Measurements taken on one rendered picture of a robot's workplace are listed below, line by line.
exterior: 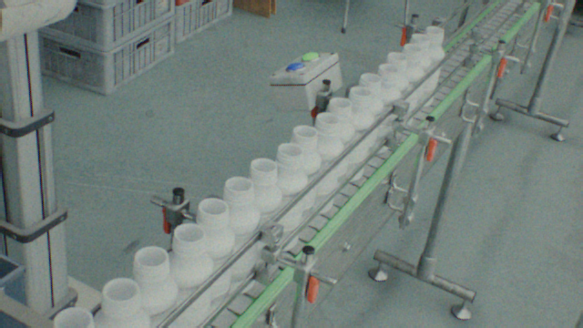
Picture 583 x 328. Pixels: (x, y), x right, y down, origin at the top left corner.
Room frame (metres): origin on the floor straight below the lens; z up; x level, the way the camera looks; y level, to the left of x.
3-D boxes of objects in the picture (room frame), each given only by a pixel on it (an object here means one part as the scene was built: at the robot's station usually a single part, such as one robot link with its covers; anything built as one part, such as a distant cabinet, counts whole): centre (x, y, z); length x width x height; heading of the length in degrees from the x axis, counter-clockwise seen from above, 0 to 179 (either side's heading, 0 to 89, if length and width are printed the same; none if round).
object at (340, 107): (1.05, -0.06, 1.08); 0.06 x 0.06 x 0.17
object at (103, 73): (3.37, 1.01, 0.11); 0.61 x 0.41 x 0.22; 161
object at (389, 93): (1.21, -0.14, 1.08); 0.06 x 0.06 x 0.17
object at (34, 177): (1.26, 0.56, 0.74); 0.11 x 0.11 x 0.40; 65
